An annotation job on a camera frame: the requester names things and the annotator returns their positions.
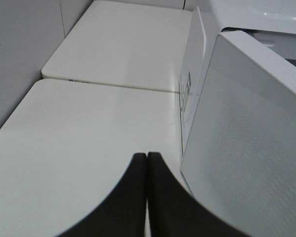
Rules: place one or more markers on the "white microwave door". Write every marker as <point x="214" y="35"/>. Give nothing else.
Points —
<point x="240" y="159"/>

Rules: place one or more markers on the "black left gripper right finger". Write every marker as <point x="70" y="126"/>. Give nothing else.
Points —
<point x="173" y="212"/>

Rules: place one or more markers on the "white microwave oven body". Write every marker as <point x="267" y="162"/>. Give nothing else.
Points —
<point x="270" y="22"/>

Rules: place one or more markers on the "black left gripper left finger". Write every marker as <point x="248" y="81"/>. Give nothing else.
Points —
<point x="123" y="212"/>

